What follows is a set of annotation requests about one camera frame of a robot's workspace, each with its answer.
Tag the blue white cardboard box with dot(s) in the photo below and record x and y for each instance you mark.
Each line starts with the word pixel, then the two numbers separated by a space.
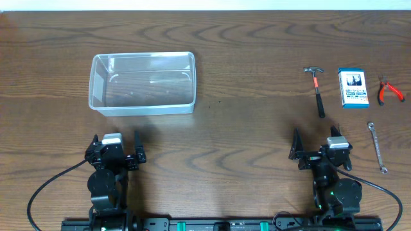
pixel 353 87

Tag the clear plastic container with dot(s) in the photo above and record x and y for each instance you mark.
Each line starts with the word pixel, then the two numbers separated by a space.
pixel 139 84

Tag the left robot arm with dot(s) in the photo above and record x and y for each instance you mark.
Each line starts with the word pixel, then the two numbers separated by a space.
pixel 108 185

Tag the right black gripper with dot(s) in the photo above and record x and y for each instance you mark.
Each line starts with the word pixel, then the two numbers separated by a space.
pixel 312 155

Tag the small claw hammer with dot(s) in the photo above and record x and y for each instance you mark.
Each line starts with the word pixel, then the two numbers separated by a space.
pixel 314 70

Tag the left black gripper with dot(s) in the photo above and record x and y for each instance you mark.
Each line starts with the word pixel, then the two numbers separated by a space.
pixel 129 159

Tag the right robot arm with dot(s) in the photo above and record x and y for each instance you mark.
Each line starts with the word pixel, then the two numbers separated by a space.
pixel 337 198

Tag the silver combination wrench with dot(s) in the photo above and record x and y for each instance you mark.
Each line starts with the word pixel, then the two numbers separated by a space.
pixel 383 168

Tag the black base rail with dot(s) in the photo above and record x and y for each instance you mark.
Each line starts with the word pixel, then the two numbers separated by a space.
pixel 164 224

